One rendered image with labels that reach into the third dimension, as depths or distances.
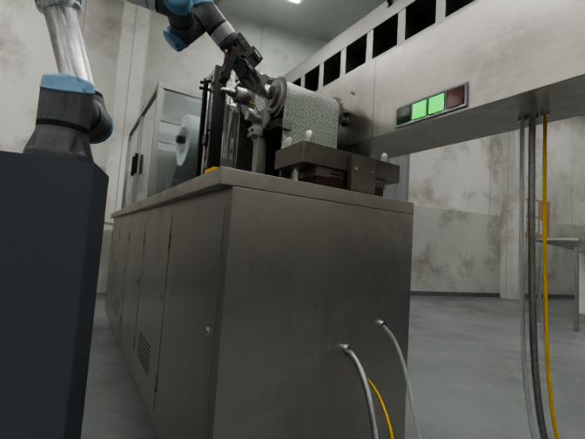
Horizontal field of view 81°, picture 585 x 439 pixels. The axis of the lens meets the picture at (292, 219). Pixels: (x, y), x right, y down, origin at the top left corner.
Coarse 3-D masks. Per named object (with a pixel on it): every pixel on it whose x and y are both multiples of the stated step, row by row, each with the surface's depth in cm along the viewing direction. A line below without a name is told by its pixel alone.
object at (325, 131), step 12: (288, 108) 117; (300, 120) 120; (312, 120) 122; (324, 120) 125; (288, 132) 117; (300, 132) 120; (324, 132) 125; (336, 132) 128; (324, 144) 125; (336, 144) 128
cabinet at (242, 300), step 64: (256, 192) 81; (128, 256) 200; (192, 256) 97; (256, 256) 80; (320, 256) 91; (384, 256) 104; (128, 320) 178; (192, 320) 91; (256, 320) 80; (320, 320) 90; (384, 320) 103; (192, 384) 86; (256, 384) 80; (320, 384) 90; (384, 384) 102
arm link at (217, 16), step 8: (192, 0) 106; (200, 0) 107; (208, 0) 108; (192, 8) 108; (200, 8) 107; (208, 8) 108; (216, 8) 109; (200, 16) 107; (208, 16) 108; (216, 16) 109; (208, 24) 110; (216, 24) 109; (208, 32) 112
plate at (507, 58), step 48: (528, 0) 84; (576, 0) 76; (432, 48) 107; (480, 48) 94; (528, 48) 83; (576, 48) 75; (336, 96) 146; (384, 96) 122; (480, 96) 92; (528, 96) 85; (576, 96) 83; (384, 144) 131; (432, 144) 127
